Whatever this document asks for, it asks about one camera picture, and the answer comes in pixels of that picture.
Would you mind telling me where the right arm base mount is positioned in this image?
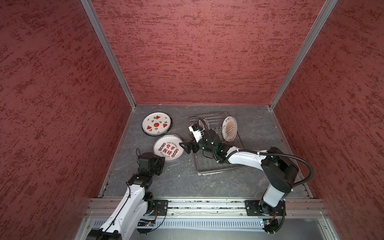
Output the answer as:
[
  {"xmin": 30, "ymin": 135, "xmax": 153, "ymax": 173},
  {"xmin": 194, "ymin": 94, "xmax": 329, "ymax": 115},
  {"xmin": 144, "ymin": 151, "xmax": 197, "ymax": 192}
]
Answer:
[{"xmin": 244, "ymin": 200, "xmax": 286, "ymax": 217}]

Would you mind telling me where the orange sunburst white plate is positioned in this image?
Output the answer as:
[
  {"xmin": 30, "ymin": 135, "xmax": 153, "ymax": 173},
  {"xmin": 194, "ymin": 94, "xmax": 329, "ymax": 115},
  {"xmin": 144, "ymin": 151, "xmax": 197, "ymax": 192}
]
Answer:
[{"xmin": 196, "ymin": 118, "xmax": 206, "ymax": 131}]

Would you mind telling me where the aluminium front rail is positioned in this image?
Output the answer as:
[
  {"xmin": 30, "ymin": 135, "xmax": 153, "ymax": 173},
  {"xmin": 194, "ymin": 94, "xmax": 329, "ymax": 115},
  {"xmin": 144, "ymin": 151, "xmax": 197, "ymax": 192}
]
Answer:
[{"xmin": 78, "ymin": 198, "xmax": 329, "ymax": 236}]

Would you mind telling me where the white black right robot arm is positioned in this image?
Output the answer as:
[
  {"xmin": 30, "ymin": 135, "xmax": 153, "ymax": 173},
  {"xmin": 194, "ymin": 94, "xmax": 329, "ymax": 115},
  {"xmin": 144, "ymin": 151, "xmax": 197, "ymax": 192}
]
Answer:
[{"xmin": 179, "ymin": 131, "xmax": 299, "ymax": 213}]

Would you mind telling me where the aluminium left corner post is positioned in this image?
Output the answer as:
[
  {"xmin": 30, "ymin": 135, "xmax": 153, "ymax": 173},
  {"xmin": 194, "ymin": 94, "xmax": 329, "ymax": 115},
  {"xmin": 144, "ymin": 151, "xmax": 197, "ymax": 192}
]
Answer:
[{"xmin": 81, "ymin": 0, "xmax": 137, "ymax": 110}]

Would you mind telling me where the strawberry pattern white plate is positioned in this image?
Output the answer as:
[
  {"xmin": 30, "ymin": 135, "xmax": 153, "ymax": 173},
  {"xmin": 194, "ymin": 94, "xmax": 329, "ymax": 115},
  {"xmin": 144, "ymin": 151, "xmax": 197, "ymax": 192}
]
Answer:
[{"xmin": 141, "ymin": 111, "xmax": 172, "ymax": 136}]

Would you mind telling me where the aluminium right corner post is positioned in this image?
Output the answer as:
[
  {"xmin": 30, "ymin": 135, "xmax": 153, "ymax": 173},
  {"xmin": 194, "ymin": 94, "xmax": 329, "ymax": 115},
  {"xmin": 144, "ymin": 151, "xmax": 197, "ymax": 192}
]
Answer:
[{"xmin": 269, "ymin": 0, "xmax": 338, "ymax": 111}]

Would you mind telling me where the aluminium corner post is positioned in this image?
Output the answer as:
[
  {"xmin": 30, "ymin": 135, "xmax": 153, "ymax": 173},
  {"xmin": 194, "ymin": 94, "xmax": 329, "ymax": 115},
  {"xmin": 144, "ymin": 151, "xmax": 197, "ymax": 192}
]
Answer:
[
  {"xmin": 81, "ymin": 0, "xmax": 137, "ymax": 110},
  {"xmin": 269, "ymin": 0, "xmax": 338, "ymax": 111}
]

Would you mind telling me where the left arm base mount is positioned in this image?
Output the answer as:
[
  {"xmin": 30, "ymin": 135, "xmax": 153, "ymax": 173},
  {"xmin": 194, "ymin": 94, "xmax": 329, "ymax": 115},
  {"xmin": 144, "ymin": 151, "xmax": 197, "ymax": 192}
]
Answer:
[{"xmin": 144, "ymin": 192, "xmax": 169, "ymax": 216}]

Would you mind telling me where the green circuit board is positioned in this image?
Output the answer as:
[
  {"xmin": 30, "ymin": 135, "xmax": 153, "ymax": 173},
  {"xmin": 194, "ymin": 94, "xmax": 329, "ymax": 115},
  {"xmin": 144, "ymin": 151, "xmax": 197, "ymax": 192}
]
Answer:
[
  {"xmin": 136, "ymin": 219, "xmax": 157, "ymax": 235},
  {"xmin": 263, "ymin": 219, "xmax": 281, "ymax": 235}
]

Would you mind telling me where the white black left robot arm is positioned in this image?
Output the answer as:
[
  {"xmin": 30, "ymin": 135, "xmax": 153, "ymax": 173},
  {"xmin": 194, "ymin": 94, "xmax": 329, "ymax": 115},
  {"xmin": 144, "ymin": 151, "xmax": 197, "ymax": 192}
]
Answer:
[{"xmin": 86, "ymin": 153, "xmax": 165, "ymax": 240}]

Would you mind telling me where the red rimmed white plate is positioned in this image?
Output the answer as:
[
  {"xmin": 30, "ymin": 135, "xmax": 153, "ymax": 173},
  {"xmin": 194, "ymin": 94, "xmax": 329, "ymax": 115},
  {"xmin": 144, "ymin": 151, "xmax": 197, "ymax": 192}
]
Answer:
[{"xmin": 153, "ymin": 136, "xmax": 185, "ymax": 162}]

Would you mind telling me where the left green circuit board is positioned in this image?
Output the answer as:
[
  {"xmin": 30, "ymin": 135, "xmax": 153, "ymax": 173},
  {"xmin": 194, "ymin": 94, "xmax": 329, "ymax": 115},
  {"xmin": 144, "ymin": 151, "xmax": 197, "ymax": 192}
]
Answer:
[{"xmin": 136, "ymin": 219, "xmax": 157, "ymax": 235}]

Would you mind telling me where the black corrugated right cable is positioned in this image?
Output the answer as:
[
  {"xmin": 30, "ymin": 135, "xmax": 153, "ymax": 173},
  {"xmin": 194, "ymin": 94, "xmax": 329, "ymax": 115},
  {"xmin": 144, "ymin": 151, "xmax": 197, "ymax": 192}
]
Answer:
[{"xmin": 196, "ymin": 117, "xmax": 315, "ymax": 189}]

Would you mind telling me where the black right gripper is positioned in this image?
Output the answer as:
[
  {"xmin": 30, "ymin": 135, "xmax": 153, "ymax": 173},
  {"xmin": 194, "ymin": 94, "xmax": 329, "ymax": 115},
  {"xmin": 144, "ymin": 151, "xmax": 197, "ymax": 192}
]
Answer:
[{"xmin": 179, "ymin": 133, "xmax": 216, "ymax": 155}]

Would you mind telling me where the chrome wire dish rack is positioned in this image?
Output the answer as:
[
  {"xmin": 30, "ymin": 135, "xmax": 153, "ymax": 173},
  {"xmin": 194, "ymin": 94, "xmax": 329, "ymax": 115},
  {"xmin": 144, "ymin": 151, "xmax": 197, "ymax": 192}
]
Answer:
[{"xmin": 188, "ymin": 112, "xmax": 244, "ymax": 176}]

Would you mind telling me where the right green circuit board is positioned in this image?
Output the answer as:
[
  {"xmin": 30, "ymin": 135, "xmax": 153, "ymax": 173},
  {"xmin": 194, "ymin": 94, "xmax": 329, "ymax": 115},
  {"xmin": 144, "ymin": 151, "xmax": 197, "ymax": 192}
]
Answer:
[{"xmin": 263, "ymin": 219, "xmax": 281, "ymax": 235}]

